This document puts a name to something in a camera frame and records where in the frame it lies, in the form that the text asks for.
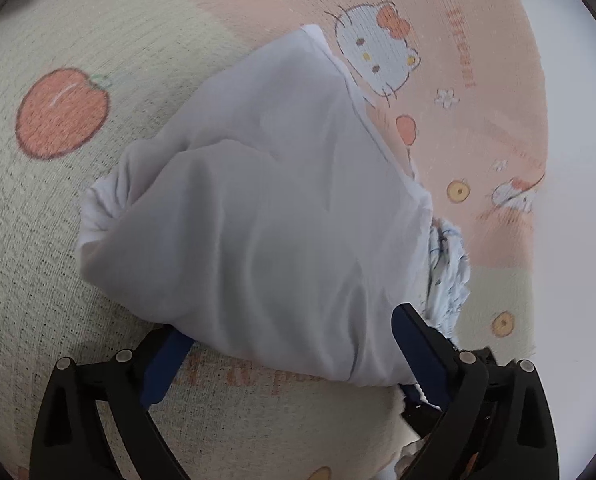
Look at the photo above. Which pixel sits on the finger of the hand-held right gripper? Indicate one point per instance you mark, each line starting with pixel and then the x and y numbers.
pixel 420 417

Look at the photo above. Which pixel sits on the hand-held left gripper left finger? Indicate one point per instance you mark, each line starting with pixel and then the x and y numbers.
pixel 163 365

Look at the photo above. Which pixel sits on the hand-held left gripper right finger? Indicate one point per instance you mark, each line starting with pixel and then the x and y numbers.
pixel 423 350

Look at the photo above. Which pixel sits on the light blue printed shorts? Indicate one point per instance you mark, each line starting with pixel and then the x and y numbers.
pixel 448 270

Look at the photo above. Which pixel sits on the white navy trimmed t-shirt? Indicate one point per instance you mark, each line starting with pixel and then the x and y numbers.
pixel 253 260

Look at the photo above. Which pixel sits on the pink and cream printed blanket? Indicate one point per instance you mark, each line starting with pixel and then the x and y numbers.
pixel 53 235

